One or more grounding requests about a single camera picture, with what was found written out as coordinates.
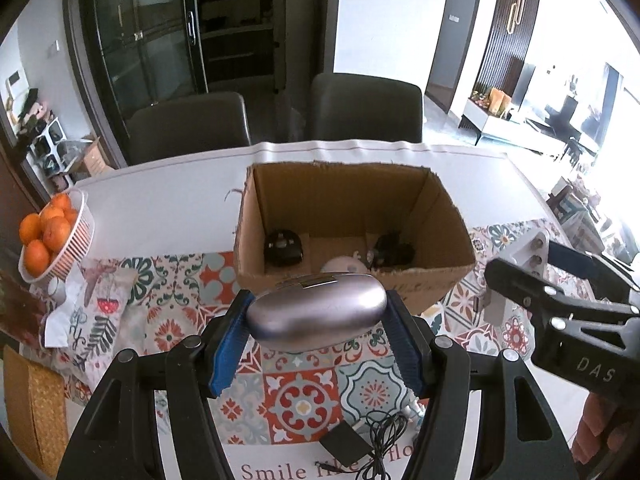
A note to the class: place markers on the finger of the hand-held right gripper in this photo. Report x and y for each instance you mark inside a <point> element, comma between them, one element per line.
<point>530,290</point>
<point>585,262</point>

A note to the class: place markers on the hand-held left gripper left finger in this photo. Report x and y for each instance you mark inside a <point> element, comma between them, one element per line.
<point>227,350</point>

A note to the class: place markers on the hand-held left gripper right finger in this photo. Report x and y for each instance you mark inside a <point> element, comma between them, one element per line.
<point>407,350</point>

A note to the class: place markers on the silver oval mouse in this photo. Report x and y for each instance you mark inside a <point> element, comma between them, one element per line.
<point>317,312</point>

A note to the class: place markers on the pink round device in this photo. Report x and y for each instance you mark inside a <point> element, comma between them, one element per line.
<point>345,265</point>

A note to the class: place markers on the black round device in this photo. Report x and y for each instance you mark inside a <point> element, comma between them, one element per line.
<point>283,247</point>

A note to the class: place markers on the brown cardboard box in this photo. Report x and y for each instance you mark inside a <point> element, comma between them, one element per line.
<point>345,200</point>

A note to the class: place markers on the person's right hand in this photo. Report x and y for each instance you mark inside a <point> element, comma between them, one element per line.
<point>592,425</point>

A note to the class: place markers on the chair with patterned cushion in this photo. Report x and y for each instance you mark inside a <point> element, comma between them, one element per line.
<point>575,205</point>

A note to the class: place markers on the patterned table runner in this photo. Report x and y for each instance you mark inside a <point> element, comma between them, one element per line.
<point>170,320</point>

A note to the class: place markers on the black power adapter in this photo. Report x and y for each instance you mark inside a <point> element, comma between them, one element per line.
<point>344,441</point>

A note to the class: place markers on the patterned fabric tissue pouch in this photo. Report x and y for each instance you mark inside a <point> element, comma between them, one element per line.
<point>102,320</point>

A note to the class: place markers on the white television stand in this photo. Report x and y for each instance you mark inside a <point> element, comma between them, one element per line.
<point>510,127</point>

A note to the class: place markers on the white tissue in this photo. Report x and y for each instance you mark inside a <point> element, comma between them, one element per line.
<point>62,320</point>

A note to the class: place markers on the white fruit basket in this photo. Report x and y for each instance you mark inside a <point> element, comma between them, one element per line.
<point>75,250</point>

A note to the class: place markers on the orange decorative object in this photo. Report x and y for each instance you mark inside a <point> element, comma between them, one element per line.
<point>498,101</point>

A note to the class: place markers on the flat screen television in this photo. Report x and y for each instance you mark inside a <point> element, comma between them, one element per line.
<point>522,85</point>

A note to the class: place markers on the yellow woven box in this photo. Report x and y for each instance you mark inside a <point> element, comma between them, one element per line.
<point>40,410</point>

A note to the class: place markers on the orange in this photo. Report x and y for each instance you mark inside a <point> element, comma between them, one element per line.
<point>30,229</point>
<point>56,233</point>
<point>61,202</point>
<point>51,213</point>
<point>37,258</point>

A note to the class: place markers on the dark grey dining chair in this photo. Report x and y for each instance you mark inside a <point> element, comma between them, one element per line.
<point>365,107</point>
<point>190,127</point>

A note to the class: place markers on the dark interior door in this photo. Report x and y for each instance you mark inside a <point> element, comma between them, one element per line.
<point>455,35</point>

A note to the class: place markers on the white cube shelf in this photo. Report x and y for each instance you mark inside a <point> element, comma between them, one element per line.
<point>47,142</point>

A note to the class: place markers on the dark framed glass sliding doors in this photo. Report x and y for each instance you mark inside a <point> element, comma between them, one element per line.
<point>150,35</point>

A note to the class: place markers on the dark slatted wall panel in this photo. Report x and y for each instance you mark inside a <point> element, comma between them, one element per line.
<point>505,55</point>

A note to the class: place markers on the gold wall ornament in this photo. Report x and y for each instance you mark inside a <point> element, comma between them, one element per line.
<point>515,15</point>

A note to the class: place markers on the white wall intercom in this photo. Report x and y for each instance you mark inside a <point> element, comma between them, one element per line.
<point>13,81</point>

